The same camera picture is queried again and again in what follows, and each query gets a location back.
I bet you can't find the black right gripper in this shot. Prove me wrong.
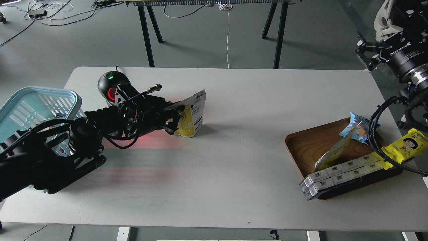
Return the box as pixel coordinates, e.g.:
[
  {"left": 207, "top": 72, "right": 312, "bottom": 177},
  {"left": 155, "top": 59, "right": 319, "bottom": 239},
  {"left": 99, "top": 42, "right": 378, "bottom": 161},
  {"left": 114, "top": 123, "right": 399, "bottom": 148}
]
[{"left": 355, "top": 7, "right": 428, "bottom": 83}]

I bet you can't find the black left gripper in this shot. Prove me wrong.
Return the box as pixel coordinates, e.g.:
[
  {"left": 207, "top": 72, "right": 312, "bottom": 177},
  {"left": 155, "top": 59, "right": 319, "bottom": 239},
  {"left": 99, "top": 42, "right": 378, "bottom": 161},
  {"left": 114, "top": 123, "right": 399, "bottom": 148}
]
[{"left": 116, "top": 84, "right": 186, "bottom": 135}]

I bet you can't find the brown wooden tray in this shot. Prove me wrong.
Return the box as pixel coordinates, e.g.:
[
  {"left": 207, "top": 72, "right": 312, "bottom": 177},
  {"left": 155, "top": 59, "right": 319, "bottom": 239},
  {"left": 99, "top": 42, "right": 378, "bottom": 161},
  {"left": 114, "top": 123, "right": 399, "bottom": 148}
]
[{"left": 285, "top": 118, "right": 402, "bottom": 200}]

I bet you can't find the white hanging cord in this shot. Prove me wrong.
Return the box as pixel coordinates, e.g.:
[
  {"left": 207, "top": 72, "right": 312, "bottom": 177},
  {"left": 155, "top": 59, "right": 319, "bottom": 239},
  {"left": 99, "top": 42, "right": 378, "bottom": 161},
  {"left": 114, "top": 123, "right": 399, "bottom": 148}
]
[{"left": 219, "top": 3, "right": 233, "bottom": 69}]

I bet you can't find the black cable loop right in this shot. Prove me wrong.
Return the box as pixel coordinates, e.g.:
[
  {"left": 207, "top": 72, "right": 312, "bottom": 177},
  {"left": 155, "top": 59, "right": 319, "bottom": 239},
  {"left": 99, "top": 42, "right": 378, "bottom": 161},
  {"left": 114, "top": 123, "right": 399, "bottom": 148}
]
[{"left": 367, "top": 96, "right": 428, "bottom": 177}]

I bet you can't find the yellow white snack pouch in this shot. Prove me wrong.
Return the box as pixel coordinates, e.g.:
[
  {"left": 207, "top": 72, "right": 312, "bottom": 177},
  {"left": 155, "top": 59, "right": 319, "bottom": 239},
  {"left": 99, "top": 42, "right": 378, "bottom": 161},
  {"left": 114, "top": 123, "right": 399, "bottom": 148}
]
[{"left": 165, "top": 89, "right": 206, "bottom": 138}]

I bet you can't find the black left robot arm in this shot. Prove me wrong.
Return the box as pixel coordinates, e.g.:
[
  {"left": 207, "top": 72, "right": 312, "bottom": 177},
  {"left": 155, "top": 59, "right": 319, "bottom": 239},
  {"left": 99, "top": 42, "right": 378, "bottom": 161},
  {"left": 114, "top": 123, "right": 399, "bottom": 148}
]
[{"left": 1, "top": 83, "right": 186, "bottom": 200}]

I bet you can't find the light blue plastic basket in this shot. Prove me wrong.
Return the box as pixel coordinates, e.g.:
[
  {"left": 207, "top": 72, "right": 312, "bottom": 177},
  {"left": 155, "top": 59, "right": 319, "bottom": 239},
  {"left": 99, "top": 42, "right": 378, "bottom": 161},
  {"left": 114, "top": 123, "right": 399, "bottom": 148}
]
[{"left": 1, "top": 86, "right": 84, "bottom": 143}]

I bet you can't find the black barcode scanner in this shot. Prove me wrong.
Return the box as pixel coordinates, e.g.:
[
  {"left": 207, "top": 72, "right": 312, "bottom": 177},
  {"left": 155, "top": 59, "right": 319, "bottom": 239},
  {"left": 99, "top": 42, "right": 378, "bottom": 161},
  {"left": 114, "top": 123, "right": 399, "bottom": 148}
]
[{"left": 97, "top": 71, "right": 138, "bottom": 107}]

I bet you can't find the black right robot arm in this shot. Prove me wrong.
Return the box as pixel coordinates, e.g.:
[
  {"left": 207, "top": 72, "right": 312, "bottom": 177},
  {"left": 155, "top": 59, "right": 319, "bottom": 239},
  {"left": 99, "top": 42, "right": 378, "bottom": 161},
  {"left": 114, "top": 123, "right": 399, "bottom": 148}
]
[{"left": 355, "top": 0, "right": 428, "bottom": 132}]

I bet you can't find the white boxed snack pack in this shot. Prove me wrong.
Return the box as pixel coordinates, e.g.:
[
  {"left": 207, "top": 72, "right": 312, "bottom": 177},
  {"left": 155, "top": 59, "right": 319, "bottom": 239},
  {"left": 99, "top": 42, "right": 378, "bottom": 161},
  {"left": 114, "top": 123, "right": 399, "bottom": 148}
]
[{"left": 298, "top": 154, "right": 384, "bottom": 201}]

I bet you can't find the floor cables and adapter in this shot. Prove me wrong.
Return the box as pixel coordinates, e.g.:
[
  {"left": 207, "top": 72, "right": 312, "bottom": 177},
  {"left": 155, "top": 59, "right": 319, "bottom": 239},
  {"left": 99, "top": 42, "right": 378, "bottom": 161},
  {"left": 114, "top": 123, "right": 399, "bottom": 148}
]
[{"left": 0, "top": 0, "right": 124, "bottom": 46}]

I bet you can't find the yellow cartoon snack bag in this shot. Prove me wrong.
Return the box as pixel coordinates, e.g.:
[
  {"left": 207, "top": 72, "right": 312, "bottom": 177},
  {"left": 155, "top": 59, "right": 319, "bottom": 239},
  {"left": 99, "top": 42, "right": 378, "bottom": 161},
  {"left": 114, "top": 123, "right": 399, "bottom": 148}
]
[{"left": 381, "top": 128, "right": 428, "bottom": 164}]

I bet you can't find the blue snack bag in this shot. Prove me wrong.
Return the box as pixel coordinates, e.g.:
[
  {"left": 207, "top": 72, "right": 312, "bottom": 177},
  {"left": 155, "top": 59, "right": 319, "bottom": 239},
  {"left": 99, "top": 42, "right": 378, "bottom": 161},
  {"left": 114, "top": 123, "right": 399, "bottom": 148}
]
[{"left": 339, "top": 112, "right": 370, "bottom": 145}]

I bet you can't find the black trestle table frame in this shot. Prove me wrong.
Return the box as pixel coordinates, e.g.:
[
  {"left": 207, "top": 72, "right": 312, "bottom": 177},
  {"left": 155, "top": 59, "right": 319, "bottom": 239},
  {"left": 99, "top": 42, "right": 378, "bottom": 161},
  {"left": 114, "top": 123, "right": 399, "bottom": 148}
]
[{"left": 124, "top": 0, "right": 292, "bottom": 69}]

